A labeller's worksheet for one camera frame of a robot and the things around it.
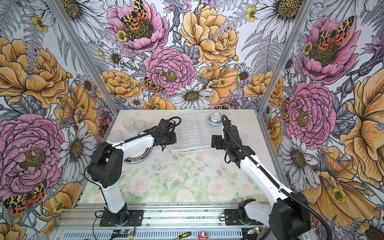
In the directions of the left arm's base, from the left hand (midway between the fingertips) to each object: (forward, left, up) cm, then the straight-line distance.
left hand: (173, 142), depth 95 cm
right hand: (-7, -27, +11) cm, 30 cm away
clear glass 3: (+7, +38, -1) cm, 39 cm away
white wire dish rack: (+16, -16, -3) cm, 23 cm away
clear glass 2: (+17, +26, -3) cm, 31 cm away
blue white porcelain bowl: (+20, -28, 0) cm, 34 cm away
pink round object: (-47, -16, 0) cm, 50 cm away
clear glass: (+18, +34, -2) cm, 38 cm away
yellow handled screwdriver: (-47, -8, -6) cm, 48 cm away
